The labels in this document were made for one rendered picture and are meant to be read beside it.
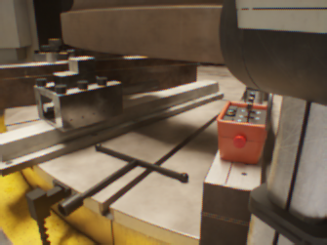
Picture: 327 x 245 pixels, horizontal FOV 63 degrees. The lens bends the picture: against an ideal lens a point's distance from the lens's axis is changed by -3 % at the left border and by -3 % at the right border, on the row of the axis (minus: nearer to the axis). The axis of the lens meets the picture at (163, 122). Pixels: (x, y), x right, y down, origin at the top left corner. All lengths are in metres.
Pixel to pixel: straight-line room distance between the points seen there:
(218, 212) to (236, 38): 0.53
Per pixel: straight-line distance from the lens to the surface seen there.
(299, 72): 0.27
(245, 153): 0.79
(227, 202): 0.73
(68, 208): 1.23
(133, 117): 2.03
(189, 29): 1.45
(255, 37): 0.29
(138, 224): 1.20
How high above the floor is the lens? 1.07
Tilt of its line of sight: 21 degrees down
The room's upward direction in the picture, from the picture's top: straight up
